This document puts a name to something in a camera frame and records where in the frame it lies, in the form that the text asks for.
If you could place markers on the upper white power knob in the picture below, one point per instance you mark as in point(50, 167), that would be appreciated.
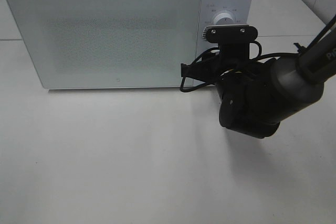
point(224, 18)

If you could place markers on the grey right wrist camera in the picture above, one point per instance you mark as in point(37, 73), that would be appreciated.
point(233, 40)

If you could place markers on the white microwave door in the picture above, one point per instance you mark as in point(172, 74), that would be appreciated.
point(88, 44)

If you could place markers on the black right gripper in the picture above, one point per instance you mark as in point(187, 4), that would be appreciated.
point(209, 70)

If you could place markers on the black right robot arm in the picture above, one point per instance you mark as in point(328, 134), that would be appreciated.
point(258, 93)

